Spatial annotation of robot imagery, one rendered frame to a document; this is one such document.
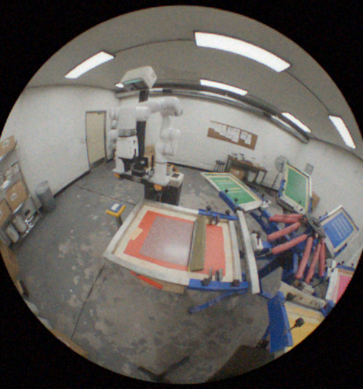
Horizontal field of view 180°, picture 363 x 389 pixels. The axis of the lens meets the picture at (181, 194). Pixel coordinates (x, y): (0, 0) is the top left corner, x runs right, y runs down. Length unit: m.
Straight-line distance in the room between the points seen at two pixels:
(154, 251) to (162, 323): 1.11
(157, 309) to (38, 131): 3.98
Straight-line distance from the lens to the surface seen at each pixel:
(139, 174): 1.05
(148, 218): 0.89
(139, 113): 0.54
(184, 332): 1.65
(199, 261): 0.65
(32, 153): 3.52
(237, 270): 0.76
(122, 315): 1.67
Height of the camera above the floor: 1.60
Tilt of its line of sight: 34 degrees down
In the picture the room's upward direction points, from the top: 10 degrees clockwise
